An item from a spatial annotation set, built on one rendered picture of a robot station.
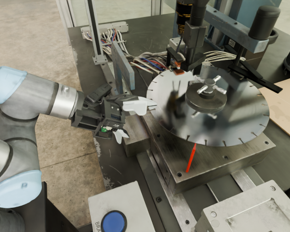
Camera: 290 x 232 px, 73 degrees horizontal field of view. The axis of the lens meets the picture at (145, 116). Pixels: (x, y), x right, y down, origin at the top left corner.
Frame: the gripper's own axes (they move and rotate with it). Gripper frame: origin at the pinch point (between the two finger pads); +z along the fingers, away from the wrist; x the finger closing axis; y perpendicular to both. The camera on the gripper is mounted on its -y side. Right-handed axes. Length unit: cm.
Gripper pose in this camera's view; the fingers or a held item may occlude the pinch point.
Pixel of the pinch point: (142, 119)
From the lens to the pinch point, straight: 57.3
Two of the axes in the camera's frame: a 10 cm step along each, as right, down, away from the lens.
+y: 1.9, 7.2, -6.7
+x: 5.4, -6.5, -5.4
